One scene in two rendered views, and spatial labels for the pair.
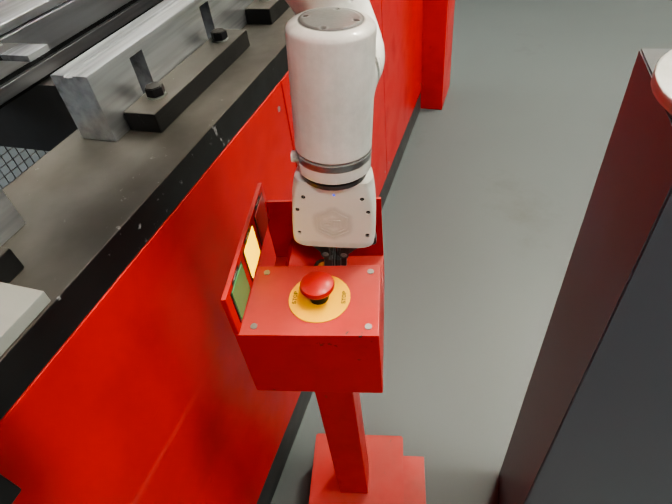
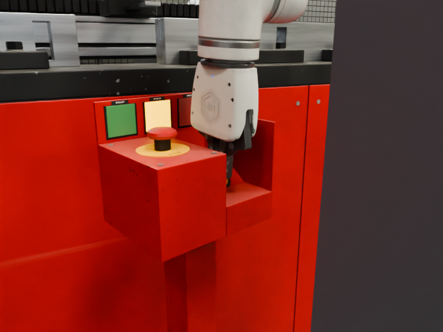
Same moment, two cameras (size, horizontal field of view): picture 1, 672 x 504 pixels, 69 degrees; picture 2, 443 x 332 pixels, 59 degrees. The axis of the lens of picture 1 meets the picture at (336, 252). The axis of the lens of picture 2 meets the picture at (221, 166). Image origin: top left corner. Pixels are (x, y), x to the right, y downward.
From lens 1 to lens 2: 0.47 m
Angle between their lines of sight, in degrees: 42
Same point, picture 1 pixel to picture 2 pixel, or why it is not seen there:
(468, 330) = not seen: outside the picture
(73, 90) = (159, 27)
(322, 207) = (205, 87)
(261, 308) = (128, 143)
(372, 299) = (188, 159)
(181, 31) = not seen: hidden behind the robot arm
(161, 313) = not seen: hidden behind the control
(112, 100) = (175, 40)
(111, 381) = (41, 157)
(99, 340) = (47, 122)
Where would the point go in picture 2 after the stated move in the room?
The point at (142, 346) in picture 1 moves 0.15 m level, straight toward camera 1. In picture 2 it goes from (77, 158) to (29, 188)
